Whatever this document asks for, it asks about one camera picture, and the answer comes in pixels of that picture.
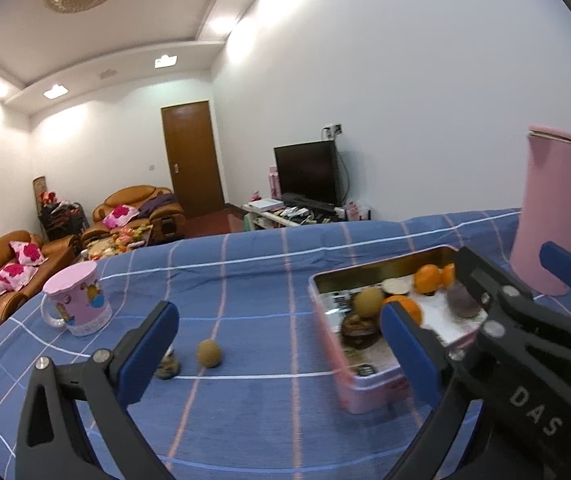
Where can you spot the blue plaid cloth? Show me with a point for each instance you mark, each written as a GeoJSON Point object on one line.
{"type": "Point", "coordinates": [265, 285]}

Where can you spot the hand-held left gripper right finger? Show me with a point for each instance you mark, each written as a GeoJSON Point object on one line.
{"type": "Point", "coordinates": [408, 352]}

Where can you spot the rolled brown mat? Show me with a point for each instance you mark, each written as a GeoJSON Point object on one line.
{"type": "Point", "coordinates": [39, 187]}

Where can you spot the printed paper lining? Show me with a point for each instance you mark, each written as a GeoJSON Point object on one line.
{"type": "Point", "coordinates": [445, 322]}

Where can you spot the dark brown mangosteen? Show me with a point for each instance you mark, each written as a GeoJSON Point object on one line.
{"type": "Point", "coordinates": [168, 367]}
{"type": "Point", "coordinates": [358, 331]}

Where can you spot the pink tin box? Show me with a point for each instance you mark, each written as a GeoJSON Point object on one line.
{"type": "Point", "coordinates": [365, 390]}

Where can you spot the pink packet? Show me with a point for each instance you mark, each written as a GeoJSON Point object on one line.
{"type": "Point", "coordinates": [358, 210]}

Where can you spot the flat white box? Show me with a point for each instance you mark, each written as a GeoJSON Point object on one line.
{"type": "Point", "coordinates": [265, 204]}

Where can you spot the brown kiwi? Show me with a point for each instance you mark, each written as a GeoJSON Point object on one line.
{"type": "Point", "coordinates": [209, 353]}
{"type": "Point", "coordinates": [368, 301]}

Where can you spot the ceiling air vent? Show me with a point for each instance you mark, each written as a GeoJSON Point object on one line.
{"type": "Point", "coordinates": [108, 74]}

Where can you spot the pink cartoon mug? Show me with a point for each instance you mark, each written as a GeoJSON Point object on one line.
{"type": "Point", "coordinates": [80, 302]}

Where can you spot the pink thermos bottle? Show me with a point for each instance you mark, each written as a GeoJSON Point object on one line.
{"type": "Point", "coordinates": [555, 210]}

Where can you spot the purple blanket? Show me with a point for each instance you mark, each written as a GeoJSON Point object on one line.
{"type": "Point", "coordinates": [158, 205]}

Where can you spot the long brown leather sofa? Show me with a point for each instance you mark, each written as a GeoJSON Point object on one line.
{"type": "Point", "coordinates": [40, 260]}

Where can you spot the tall pink box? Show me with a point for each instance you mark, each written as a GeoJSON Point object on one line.
{"type": "Point", "coordinates": [274, 181]}

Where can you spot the coffee table with snacks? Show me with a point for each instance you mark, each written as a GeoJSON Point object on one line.
{"type": "Point", "coordinates": [115, 241]}

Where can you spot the small orange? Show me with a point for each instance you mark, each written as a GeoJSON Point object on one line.
{"type": "Point", "coordinates": [426, 278]}
{"type": "Point", "coordinates": [448, 275]}

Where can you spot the large orange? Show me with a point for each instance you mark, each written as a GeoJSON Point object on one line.
{"type": "Point", "coordinates": [409, 307]}

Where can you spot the black television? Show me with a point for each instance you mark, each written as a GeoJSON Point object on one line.
{"type": "Point", "coordinates": [305, 172]}

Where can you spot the black rack with clothes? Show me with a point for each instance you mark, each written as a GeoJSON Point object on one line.
{"type": "Point", "coordinates": [60, 216]}

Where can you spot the brown leather armchair sofa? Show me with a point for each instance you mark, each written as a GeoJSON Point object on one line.
{"type": "Point", "coordinates": [160, 220]}

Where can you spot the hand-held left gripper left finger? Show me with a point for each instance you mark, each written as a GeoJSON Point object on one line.
{"type": "Point", "coordinates": [148, 350]}

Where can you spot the wall socket with plugs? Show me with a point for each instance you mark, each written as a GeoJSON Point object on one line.
{"type": "Point", "coordinates": [332, 131]}

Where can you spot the purple passion fruit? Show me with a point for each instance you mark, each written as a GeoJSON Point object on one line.
{"type": "Point", "coordinates": [463, 301]}

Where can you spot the rectangular ceiling light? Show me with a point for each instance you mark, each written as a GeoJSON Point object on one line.
{"type": "Point", "coordinates": [165, 61]}
{"type": "Point", "coordinates": [55, 91]}

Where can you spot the low television stand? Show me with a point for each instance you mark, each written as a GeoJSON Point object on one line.
{"type": "Point", "coordinates": [275, 217]}

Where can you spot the brown wooden door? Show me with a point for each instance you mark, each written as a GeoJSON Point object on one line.
{"type": "Point", "coordinates": [190, 160]}

